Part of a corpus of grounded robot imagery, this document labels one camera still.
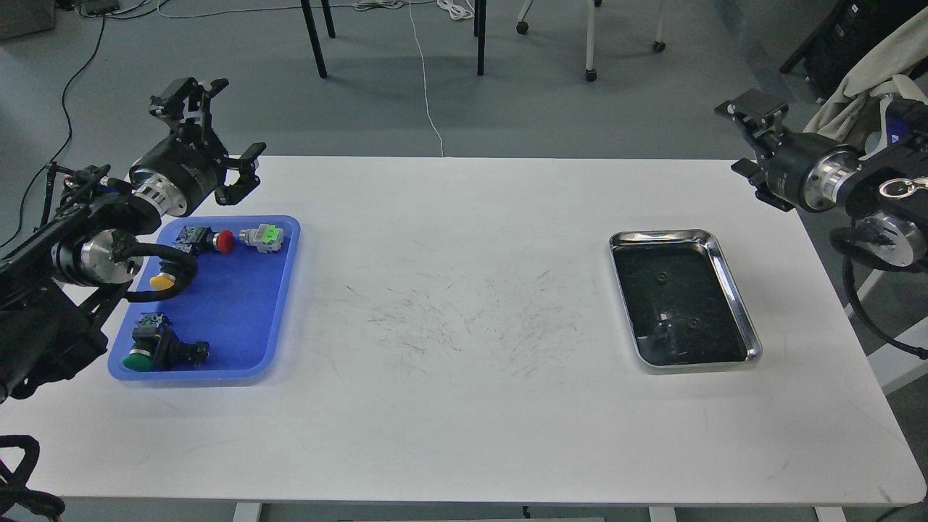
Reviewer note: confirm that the white rolling chair base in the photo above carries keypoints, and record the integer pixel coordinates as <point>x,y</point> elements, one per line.
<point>590,73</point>

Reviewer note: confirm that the blue plastic tray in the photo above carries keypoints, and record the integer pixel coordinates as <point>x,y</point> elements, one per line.
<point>236,303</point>

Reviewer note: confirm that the grey green connector part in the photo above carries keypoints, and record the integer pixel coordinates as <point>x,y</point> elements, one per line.
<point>265,238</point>

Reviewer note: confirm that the white chair with beige cloth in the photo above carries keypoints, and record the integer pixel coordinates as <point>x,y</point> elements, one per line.
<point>856,112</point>

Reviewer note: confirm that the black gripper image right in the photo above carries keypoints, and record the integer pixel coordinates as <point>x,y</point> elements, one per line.
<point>798,170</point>

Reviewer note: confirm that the green push button switch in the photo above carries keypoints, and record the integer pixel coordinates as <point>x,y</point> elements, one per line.
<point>156,346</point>

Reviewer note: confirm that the red push button switch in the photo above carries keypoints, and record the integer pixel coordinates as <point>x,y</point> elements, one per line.
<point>198,240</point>

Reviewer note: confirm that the yellow push button switch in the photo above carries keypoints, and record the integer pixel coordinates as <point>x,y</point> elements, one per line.
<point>163,281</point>

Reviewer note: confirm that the metal tray with black mat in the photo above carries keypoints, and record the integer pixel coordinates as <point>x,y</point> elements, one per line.
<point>700,285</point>

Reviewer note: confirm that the black table legs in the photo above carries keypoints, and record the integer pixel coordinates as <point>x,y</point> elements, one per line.
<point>307,9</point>

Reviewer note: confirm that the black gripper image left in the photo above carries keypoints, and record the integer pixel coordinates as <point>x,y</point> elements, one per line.
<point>176,176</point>

